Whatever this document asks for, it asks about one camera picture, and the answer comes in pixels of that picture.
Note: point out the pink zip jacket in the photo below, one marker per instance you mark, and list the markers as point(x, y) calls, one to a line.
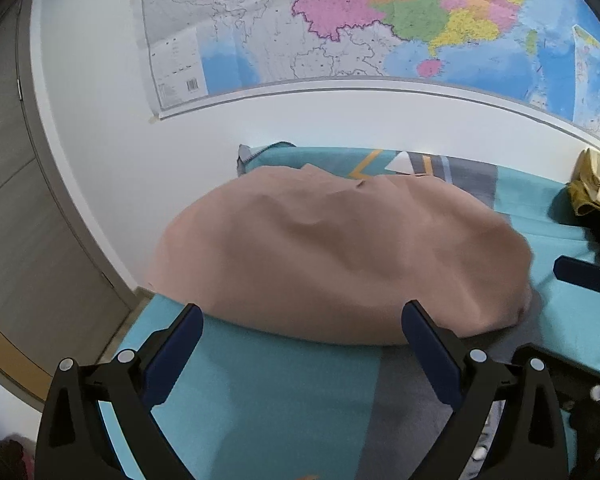
point(330, 250)

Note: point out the teal patterned bed sheet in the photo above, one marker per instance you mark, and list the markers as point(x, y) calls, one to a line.
point(280, 400)

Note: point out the dark pink cloth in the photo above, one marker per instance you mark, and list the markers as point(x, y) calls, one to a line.
point(12, 457)

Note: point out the grey door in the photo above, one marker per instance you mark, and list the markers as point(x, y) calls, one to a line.
point(25, 210)

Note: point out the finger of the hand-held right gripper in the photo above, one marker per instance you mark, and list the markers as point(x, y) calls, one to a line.
point(575, 372)
point(580, 274)

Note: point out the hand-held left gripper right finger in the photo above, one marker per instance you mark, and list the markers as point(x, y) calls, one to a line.
point(430, 345)

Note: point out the olive brown garment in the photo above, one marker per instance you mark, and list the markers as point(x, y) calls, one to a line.
point(587, 200)

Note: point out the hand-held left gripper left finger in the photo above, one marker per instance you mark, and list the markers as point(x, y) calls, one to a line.
point(180, 345)

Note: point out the colourful wall map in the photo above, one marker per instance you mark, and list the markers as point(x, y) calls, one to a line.
point(380, 20)

